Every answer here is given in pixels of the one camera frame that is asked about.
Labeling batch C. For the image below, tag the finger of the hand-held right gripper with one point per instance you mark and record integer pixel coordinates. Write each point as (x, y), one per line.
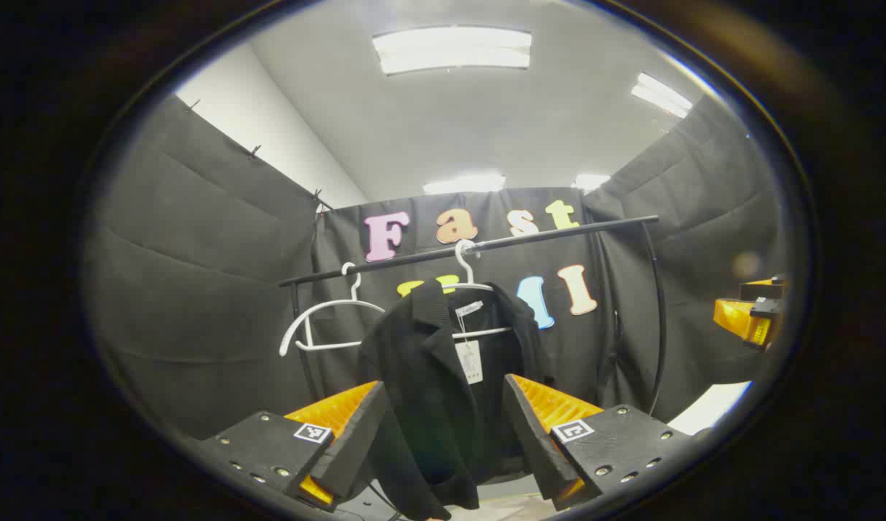
(740, 318)
(765, 289)

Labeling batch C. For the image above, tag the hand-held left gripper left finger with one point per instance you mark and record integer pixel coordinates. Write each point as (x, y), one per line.
(352, 449)

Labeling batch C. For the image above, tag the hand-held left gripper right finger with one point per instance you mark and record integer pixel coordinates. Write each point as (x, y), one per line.
(537, 441)

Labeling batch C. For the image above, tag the black knit jacket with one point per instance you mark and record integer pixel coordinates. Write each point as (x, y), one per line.
(428, 376)

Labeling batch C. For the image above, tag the white plastic clothes hanger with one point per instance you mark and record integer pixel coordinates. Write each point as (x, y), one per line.
(327, 346)
(466, 271)

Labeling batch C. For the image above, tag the black metal clothes rack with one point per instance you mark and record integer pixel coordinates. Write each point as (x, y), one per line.
(559, 234)

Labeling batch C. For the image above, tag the white flat panel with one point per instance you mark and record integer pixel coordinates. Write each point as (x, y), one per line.
(707, 409)

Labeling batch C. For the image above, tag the white paper hang tag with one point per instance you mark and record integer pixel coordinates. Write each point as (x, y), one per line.
(470, 362)

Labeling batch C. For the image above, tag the large ceiling light panel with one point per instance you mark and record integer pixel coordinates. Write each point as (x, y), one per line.
(450, 51)

